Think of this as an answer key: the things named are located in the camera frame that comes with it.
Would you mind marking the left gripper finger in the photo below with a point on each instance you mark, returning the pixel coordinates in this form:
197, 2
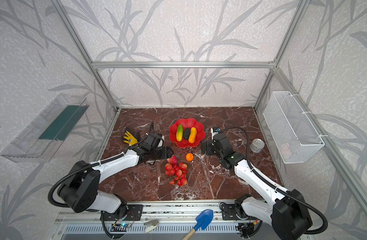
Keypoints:
155, 158
166, 150

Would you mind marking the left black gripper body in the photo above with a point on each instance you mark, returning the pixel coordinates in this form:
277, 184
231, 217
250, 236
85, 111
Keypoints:
148, 135

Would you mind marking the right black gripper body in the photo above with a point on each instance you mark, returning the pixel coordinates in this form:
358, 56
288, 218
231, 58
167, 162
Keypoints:
207, 147

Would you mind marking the small fake orange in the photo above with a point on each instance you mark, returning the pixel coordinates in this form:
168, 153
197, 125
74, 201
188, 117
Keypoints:
189, 157

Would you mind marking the green fake cucumber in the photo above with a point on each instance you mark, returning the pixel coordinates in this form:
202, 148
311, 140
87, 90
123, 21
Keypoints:
179, 133

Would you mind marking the yellow fake corn cob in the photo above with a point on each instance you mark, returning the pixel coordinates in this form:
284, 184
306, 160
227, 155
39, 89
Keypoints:
192, 136

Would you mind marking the dark fake avocado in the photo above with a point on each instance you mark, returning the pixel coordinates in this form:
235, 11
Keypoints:
186, 133

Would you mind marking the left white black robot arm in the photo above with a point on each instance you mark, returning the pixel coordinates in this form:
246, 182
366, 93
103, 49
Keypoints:
79, 189

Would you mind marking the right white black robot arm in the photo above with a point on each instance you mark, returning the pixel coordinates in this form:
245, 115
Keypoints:
288, 218

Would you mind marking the red fake grape bunch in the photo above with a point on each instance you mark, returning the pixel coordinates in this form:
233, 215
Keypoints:
178, 174

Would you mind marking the red flower-shaped fruit bowl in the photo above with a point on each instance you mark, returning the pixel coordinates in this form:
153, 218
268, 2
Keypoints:
187, 123

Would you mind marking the silver tin can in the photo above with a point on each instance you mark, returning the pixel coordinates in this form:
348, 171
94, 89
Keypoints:
257, 145

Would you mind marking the pink object in basket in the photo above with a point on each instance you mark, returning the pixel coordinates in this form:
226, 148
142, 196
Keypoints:
285, 151

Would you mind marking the small white clip device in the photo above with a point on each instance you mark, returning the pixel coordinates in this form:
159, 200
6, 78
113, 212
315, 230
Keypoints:
150, 226

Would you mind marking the blue toy shovel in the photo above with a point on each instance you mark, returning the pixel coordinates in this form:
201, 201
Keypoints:
202, 221

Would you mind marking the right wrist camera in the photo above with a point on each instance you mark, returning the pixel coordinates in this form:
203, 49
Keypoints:
214, 130

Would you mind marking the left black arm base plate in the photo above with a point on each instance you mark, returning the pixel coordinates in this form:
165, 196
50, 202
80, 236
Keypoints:
130, 212

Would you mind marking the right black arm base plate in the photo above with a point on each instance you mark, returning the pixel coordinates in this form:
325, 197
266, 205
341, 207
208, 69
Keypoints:
228, 212

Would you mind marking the white wire mesh basket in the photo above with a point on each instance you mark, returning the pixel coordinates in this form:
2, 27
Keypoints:
289, 123

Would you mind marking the aluminium frame rail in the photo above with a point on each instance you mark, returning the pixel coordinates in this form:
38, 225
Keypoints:
190, 65

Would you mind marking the clear plastic wall tray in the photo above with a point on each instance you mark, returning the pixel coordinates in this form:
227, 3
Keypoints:
42, 138

